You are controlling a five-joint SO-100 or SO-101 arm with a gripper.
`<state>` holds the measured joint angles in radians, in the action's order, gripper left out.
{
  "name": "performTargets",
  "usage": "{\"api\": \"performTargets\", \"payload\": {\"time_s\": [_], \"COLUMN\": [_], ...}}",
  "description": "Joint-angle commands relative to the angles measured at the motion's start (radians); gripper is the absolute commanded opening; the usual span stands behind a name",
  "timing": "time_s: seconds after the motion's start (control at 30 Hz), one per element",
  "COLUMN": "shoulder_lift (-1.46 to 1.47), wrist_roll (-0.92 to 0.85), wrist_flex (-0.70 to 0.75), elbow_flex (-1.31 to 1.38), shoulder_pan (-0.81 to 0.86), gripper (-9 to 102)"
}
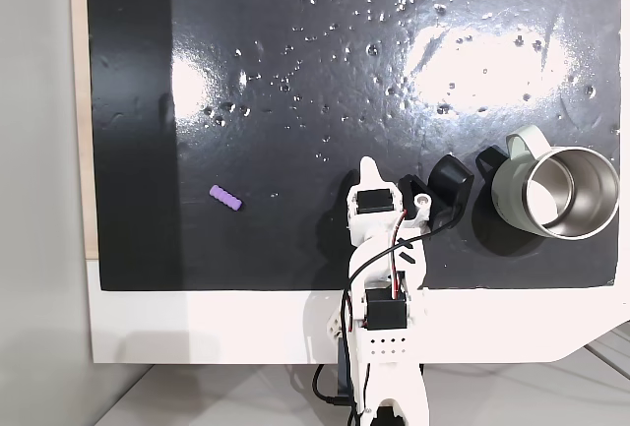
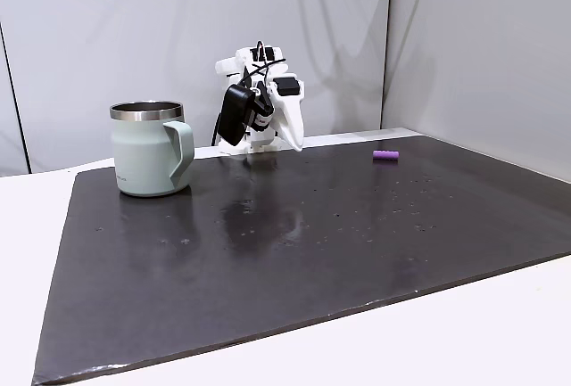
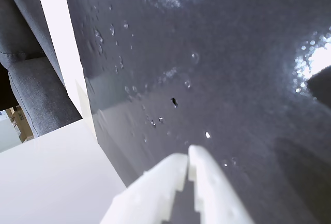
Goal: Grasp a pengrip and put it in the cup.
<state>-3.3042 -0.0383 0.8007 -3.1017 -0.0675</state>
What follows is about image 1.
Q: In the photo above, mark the purple ribbed pen grip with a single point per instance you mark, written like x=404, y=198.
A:
x=225, y=198

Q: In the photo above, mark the sage green steel mug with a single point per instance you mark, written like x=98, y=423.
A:
x=507, y=190

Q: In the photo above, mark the black table mat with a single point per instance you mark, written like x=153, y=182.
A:
x=295, y=239

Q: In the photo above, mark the black camera box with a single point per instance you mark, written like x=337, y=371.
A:
x=450, y=175

